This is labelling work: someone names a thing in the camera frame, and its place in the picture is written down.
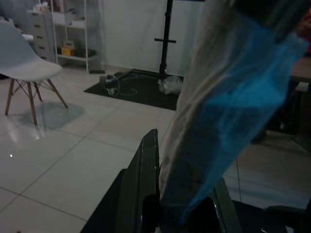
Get black floor mat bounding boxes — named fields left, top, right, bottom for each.
left=84, top=71, right=185, bottom=111

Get black metal stand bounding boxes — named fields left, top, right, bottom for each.
left=121, top=0, right=185, bottom=80

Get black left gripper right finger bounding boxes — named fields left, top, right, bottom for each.
left=206, top=178, right=243, bottom=233

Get grey drawer cabinet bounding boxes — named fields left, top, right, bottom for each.
left=26, top=9, right=55, bottom=63

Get small black device with cable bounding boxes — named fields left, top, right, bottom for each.
left=103, top=74, right=137, bottom=97

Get yellow box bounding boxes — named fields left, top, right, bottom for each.
left=60, top=46, right=75, bottom=56

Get broom handle blue plastic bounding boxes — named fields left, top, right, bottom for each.
left=159, top=0, right=311, bottom=226

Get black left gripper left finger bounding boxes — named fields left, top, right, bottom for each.
left=81, top=129, right=160, bottom=233

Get white shell chair wooden legs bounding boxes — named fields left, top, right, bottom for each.
left=0, top=19, right=69, bottom=126

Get white metal shelf rack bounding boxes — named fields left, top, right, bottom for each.
left=50, top=0, right=102, bottom=73

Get crumpled clear plastic bag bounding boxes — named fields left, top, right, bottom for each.
left=158, top=75, right=184, bottom=95

